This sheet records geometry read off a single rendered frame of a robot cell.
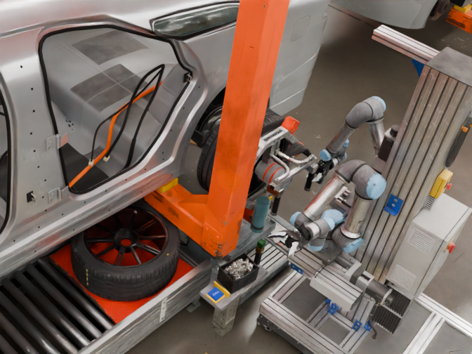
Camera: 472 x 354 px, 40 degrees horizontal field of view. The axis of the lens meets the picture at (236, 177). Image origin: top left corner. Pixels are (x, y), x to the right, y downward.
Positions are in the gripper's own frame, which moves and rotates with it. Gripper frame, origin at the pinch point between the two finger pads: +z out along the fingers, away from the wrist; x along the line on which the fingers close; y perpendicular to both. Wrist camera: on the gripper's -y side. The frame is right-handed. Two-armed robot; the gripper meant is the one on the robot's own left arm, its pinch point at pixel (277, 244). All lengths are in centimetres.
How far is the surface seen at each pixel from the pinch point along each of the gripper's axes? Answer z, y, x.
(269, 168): -61, 23, 75
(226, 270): -11, 62, 49
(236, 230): -25, 46, 60
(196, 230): -10, 51, 79
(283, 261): -80, 107, 70
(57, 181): 68, -8, 91
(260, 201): -51, 41, 69
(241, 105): -13, -48, 49
